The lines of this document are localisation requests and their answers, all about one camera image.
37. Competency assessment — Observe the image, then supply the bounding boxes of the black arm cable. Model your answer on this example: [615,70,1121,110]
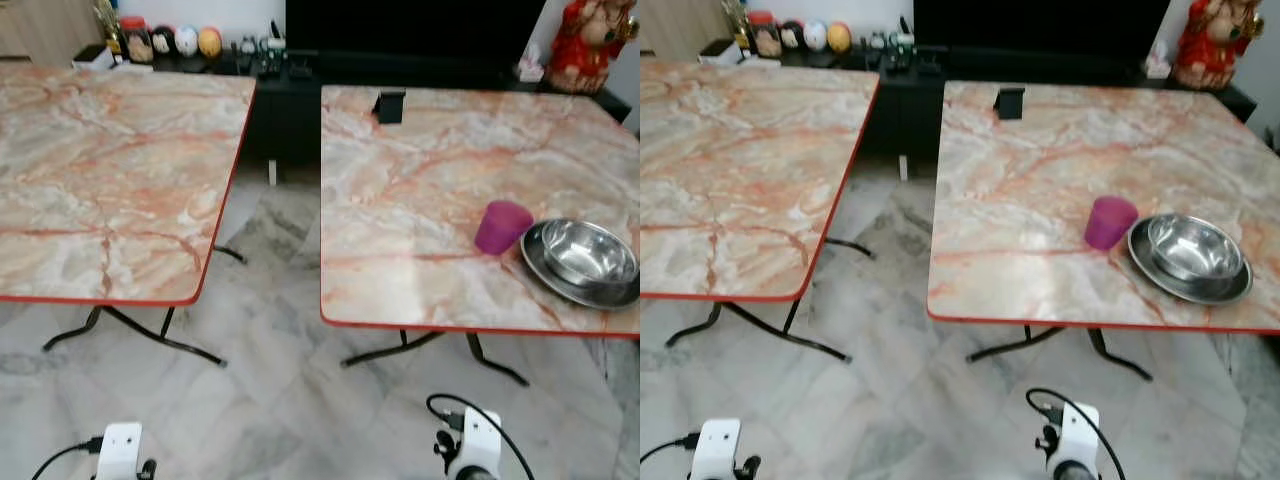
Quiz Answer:
[640,433,701,464]
[1025,388,1128,480]
[30,436,104,480]
[427,393,536,480]

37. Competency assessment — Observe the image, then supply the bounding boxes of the small white box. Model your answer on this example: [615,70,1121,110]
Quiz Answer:
[73,44,119,71]
[697,40,746,66]

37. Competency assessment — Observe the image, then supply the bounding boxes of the stainless steel bowl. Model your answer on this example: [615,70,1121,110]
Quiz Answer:
[1146,213,1244,284]
[540,219,639,289]

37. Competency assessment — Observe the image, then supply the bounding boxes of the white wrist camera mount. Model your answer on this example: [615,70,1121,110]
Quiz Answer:
[1047,402,1101,471]
[97,422,144,480]
[692,419,742,480]
[447,409,503,479]

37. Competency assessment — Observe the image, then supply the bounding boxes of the black television screen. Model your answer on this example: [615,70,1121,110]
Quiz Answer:
[285,0,549,56]
[912,0,1171,56]

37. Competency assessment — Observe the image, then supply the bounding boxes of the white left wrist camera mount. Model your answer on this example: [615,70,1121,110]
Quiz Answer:
[692,419,742,480]
[97,422,144,480]

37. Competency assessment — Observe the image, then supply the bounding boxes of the stainless steel plate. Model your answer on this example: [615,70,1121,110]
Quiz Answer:
[1127,216,1254,305]
[520,222,641,310]

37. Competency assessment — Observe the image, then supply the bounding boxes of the red and gold figurine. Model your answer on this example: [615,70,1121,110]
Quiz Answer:
[547,0,639,94]
[1172,0,1263,91]

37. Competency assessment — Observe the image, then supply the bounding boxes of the purple plastic cup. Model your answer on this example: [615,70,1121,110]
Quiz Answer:
[1084,196,1140,252]
[474,200,535,256]

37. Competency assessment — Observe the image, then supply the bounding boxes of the jar with red lid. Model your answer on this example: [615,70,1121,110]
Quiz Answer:
[119,16,154,65]
[747,11,782,59]

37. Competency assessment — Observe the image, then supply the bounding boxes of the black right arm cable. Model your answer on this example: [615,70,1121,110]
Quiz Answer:
[427,393,536,480]
[1025,388,1128,480]

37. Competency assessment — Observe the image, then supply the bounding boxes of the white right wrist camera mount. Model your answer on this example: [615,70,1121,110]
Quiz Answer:
[447,409,503,479]
[1047,402,1101,471]

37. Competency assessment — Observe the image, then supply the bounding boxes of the gold ornament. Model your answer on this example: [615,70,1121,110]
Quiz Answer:
[722,0,751,51]
[93,0,126,56]

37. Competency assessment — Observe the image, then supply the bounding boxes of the black folding table legs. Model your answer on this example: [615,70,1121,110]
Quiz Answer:
[42,245,249,368]
[665,238,876,363]
[965,325,1154,382]
[340,330,531,388]

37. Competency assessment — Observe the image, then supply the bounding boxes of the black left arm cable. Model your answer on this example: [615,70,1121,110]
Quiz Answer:
[30,436,104,480]
[640,433,701,464]

